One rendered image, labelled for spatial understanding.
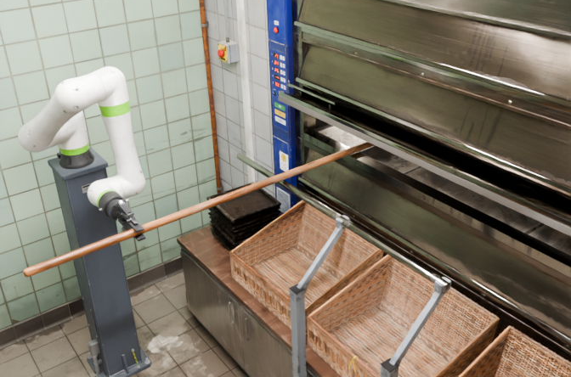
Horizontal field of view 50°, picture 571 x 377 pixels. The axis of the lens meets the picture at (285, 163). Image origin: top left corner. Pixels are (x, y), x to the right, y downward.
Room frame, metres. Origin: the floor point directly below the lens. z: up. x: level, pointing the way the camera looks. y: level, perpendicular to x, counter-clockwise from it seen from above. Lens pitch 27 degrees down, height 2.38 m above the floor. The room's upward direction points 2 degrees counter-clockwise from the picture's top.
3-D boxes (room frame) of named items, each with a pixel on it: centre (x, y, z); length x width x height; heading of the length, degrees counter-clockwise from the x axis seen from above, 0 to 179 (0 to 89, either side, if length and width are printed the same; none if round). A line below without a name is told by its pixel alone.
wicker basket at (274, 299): (2.29, -0.07, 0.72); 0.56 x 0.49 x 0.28; 36
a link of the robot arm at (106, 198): (2.05, 0.67, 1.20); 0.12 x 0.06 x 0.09; 125
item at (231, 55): (3.18, 0.28, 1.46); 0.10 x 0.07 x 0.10; 35
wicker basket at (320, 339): (1.81, -0.41, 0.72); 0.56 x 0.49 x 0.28; 35
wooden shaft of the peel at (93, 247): (2.12, 0.17, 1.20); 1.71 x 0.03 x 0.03; 125
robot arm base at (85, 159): (2.48, 0.96, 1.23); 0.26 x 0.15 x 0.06; 36
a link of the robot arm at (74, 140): (2.43, 0.93, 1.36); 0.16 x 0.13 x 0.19; 142
